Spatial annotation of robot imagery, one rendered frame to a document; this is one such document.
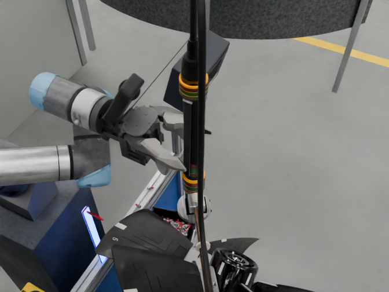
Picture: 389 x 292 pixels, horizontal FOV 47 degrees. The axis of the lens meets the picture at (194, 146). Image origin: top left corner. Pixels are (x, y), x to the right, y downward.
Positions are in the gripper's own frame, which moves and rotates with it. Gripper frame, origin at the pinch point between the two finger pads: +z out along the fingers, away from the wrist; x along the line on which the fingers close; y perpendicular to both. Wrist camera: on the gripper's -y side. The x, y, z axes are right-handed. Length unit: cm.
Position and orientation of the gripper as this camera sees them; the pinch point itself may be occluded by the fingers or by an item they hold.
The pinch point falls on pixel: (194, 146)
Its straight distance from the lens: 76.4
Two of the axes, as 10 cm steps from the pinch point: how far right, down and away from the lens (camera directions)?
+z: 8.8, 3.7, -3.0
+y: 0.0, 6.3, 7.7
